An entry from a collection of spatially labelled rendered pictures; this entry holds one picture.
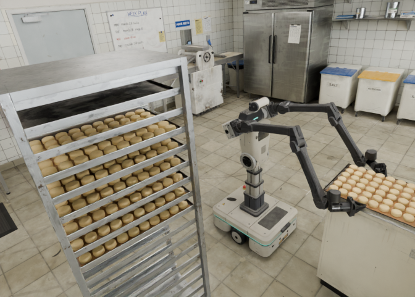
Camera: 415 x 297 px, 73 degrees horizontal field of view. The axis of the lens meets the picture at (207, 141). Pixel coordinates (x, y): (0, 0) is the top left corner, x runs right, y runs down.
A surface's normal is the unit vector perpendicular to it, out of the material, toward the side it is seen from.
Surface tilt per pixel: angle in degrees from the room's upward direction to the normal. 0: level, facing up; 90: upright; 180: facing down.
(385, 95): 92
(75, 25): 90
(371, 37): 90
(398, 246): 90
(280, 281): 0
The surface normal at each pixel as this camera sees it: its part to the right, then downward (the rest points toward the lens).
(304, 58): -0.69, 0.37
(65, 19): 0.72, 0.27
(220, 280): -0.07, -0.89
